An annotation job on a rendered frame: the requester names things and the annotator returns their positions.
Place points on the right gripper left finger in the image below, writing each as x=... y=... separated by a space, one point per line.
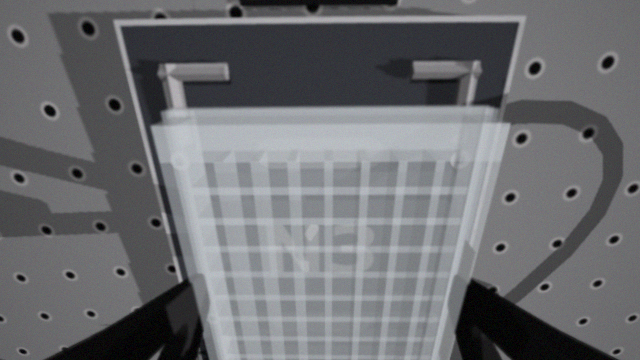
x=172 y=318

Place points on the grey perforated base plate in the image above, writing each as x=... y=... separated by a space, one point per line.
x=82 y=238

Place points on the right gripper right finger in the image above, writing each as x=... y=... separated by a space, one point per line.
x=486 y=319

